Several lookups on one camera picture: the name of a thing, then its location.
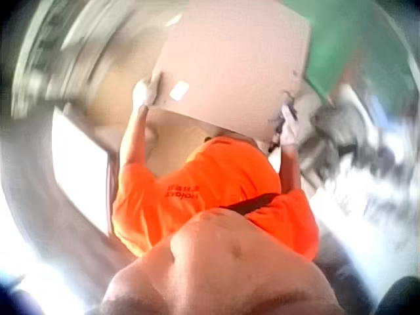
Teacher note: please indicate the person's left hand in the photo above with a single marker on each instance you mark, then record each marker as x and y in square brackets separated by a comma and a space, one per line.
[144, 92]

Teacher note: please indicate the white panel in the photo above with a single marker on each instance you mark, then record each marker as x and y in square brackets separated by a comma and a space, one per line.
[80, 164]

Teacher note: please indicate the large brown cardboard box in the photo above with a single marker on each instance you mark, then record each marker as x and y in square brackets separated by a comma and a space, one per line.
[229, 69]

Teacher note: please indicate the green board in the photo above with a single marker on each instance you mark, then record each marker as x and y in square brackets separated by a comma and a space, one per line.
[331, 46]

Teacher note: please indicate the person's right hand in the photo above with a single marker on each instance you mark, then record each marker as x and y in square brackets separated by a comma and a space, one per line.
[290, 128]

